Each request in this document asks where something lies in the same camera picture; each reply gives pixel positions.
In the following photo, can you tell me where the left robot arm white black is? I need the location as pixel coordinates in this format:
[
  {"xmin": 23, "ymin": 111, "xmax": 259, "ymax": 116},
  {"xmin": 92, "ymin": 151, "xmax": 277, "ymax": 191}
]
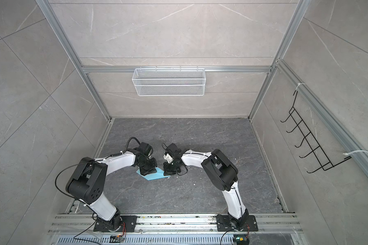
[{"xmin": 65, "ymin": 151, "xmax": 157, "ymax": 222}]

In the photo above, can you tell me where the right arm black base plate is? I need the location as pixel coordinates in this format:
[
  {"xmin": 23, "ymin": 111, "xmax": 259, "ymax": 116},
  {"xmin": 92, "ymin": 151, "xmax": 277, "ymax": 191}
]
[{"xmin": 215, "ymin": 214, "xmax": 259, "ymax": 232}]

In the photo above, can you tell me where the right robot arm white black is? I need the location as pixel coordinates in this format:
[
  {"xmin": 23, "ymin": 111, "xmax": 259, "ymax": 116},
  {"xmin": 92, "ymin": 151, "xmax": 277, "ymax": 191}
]
[{"xmin": 164, "ymin": 149, "xmax": 249, "ymax": 227}]

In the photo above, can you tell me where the aluminium mounting rail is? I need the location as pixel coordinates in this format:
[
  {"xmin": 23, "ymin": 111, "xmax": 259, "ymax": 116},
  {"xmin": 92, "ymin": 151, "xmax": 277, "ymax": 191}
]
[{"xmin": 48, "ymin": 213, "xmax": 304, "ymax": 235}]

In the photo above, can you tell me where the black wire hook rack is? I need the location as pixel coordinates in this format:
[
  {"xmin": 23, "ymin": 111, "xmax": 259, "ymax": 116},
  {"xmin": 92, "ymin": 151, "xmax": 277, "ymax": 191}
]
[{"xmin": 280, "ymin": 91, "xmax": 352, "ymax": 174}]

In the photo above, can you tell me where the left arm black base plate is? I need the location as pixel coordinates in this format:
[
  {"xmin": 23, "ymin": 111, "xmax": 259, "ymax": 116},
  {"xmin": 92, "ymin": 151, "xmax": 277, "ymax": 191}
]
[{"xmin": 94, "ymin": 215, "xmax": 138, "ymax": 232}]

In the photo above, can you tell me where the white cable tie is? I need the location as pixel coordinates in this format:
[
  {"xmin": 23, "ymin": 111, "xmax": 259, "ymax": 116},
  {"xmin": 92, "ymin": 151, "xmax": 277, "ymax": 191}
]
[{"xmin": 343, "ymin": 150, "xmax": 368, "ymax": 156}]

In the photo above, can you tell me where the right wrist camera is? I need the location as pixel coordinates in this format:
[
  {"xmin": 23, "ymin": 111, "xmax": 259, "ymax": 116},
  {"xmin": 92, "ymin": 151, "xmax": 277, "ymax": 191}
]
[{"xmin": 164, "ymin": 143, "xmax": 182, "ymax": 163}]

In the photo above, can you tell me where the light blue paper sheet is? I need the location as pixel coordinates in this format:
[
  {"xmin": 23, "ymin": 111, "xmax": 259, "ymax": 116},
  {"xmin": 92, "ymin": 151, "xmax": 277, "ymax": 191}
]
[{"xmin": 136, "ymin": 167, "xmax": 170, "ymax": 181}]

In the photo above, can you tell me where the white wire mesh basket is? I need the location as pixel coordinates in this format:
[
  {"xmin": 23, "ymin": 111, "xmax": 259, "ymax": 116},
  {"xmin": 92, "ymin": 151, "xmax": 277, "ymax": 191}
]
[{"xmin": 132, "ymin": 68, "xmax": 206, "ymax": 97}]

